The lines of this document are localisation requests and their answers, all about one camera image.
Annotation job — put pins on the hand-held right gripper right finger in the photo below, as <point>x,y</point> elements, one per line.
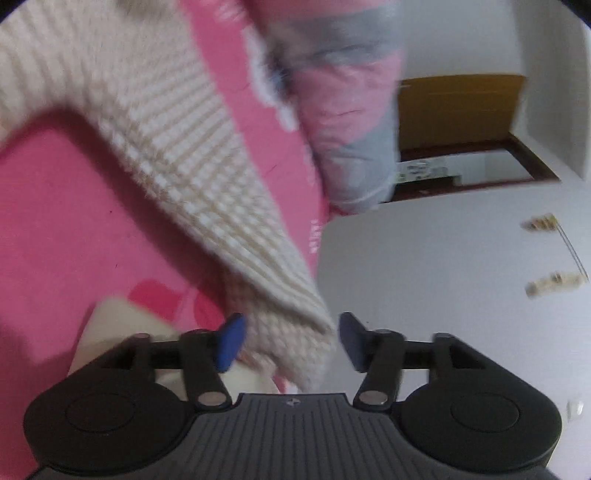
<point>351,341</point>

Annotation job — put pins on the pink floral bed blanket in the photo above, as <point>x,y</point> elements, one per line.
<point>69,207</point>

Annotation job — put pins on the beige white checked knit sweater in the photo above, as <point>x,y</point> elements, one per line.
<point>184,161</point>

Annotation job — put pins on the pink grey rolled quilt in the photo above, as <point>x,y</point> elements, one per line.
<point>346,106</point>

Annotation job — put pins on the brown wooden door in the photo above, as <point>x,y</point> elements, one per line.
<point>457,110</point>

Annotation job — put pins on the folded beige garment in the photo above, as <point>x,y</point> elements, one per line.
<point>124,323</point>

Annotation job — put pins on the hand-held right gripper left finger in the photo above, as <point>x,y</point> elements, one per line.
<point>231,341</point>

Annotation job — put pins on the wall hook strip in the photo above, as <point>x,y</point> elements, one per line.
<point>540,225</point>
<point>554,282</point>

